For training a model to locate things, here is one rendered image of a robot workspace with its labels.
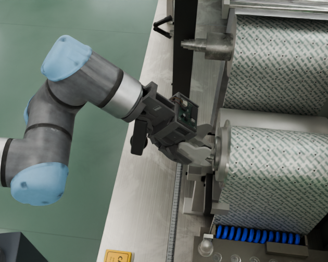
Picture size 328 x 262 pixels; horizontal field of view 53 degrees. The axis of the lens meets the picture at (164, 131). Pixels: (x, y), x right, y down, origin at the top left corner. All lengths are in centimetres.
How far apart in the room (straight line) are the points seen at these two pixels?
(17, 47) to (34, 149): 274
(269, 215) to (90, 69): 53
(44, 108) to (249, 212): 51
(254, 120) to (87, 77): 43
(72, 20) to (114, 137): 149
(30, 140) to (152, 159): 63
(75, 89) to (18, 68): 248
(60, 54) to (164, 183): 65
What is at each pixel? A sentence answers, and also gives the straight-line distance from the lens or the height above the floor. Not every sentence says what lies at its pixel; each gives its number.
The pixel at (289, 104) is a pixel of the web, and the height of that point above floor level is 123.
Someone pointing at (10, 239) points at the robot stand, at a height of 90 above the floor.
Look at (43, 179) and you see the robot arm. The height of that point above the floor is 143.
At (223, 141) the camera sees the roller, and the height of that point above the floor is 131.
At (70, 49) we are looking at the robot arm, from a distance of 52.
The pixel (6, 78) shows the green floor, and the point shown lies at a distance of 296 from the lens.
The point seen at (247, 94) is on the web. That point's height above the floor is 125.
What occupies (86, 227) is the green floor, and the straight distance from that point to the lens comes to 202.
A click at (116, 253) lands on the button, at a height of 92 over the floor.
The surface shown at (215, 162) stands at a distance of 68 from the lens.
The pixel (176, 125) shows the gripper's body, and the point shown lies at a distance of 56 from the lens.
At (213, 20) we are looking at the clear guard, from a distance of 165.
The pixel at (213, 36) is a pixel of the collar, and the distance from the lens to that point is 80.
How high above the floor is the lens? 183
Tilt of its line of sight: 52 degrees down
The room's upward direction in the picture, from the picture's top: straight up
